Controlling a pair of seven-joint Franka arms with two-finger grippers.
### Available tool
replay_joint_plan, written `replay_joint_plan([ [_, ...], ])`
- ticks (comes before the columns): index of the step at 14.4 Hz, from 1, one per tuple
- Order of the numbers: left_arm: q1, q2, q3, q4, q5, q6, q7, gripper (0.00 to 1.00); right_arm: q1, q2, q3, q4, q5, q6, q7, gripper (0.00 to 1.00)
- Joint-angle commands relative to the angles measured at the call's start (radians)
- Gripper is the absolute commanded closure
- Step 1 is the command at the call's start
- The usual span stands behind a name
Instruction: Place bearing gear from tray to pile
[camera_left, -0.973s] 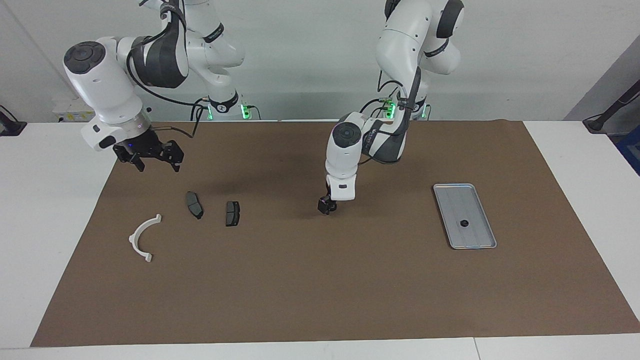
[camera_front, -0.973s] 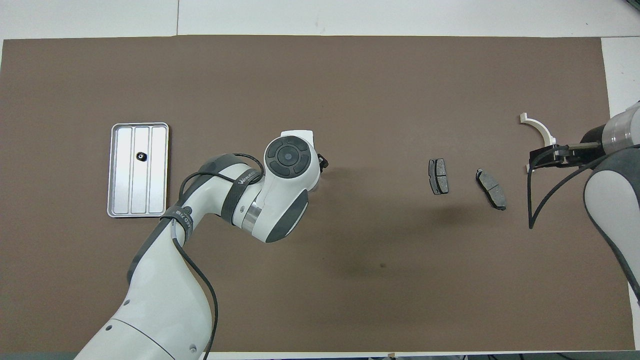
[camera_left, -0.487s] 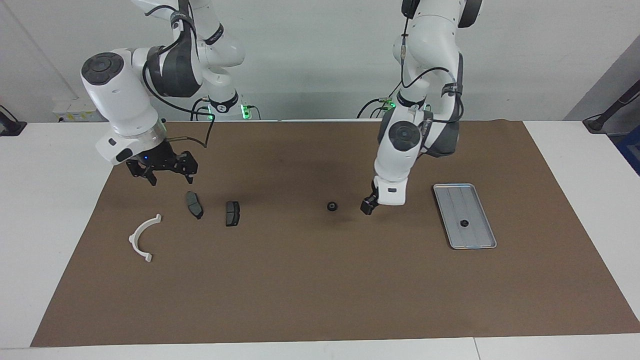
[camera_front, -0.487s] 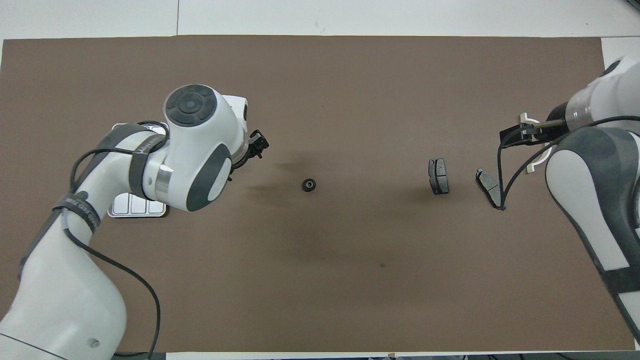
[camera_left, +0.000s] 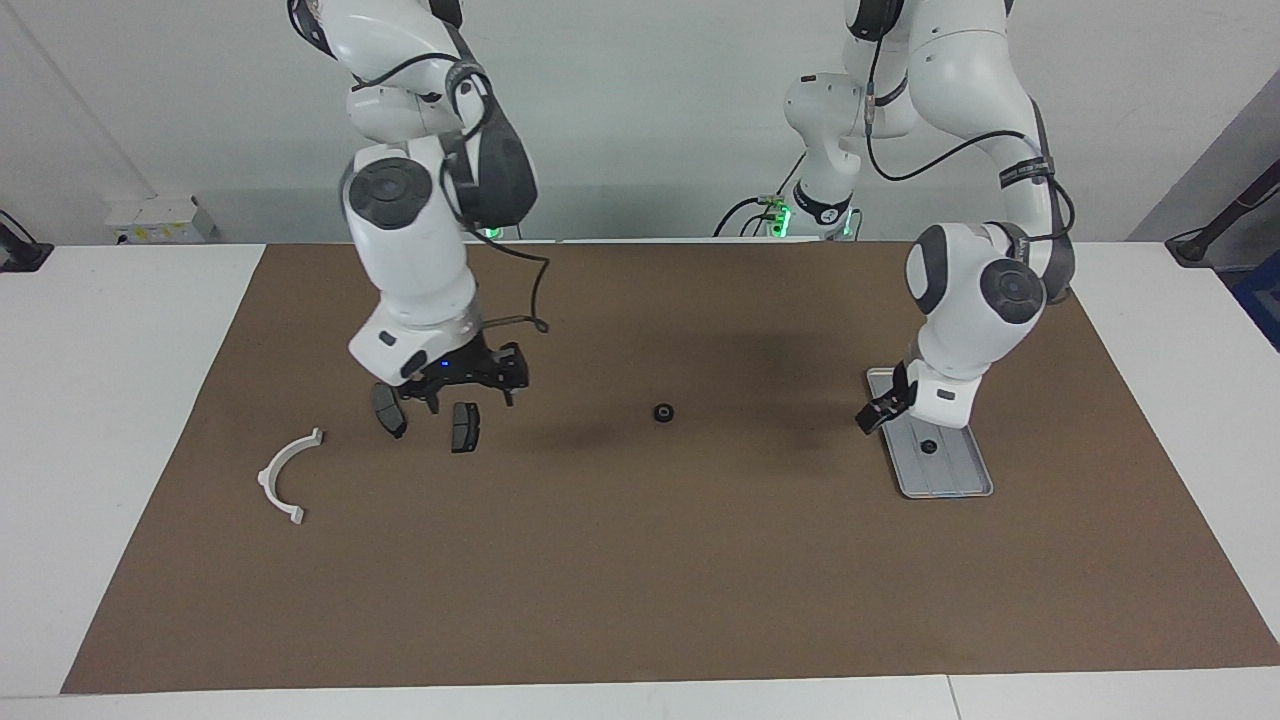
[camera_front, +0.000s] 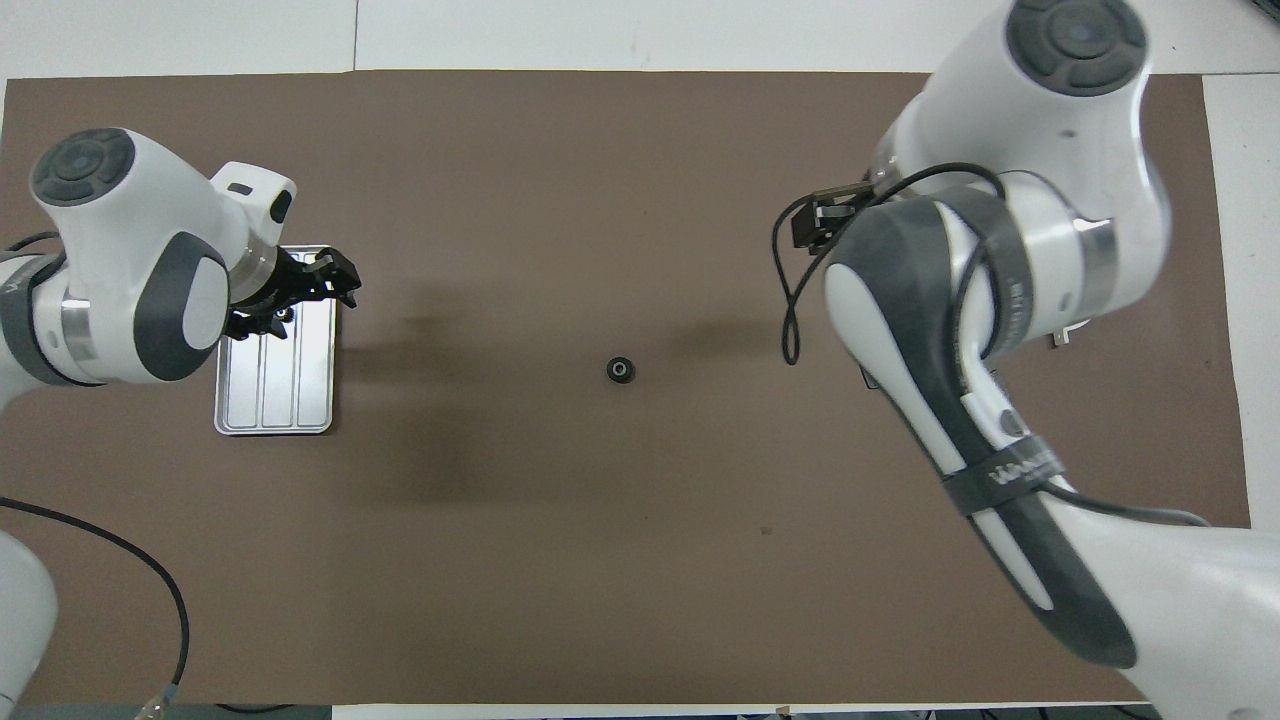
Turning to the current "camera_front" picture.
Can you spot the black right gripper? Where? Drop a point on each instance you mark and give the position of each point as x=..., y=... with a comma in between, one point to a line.
x=860, y=210

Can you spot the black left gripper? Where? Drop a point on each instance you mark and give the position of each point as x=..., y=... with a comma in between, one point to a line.
x=285, y=280

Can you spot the large black bearing gear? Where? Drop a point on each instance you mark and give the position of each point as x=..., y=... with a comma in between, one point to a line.
x=620, y=370

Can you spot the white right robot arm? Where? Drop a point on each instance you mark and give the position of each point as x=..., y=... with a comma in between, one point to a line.
x=1050, y=130

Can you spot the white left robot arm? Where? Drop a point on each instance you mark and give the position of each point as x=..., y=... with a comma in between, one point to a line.
x=110, y=230

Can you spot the silver metal tray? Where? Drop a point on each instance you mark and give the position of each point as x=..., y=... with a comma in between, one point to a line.
x=280, y=395

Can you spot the brown table mat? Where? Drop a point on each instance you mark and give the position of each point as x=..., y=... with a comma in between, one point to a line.
x=600, y=560

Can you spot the white semicircular bracket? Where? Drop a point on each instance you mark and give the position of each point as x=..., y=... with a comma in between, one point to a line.
x=1060, y=340

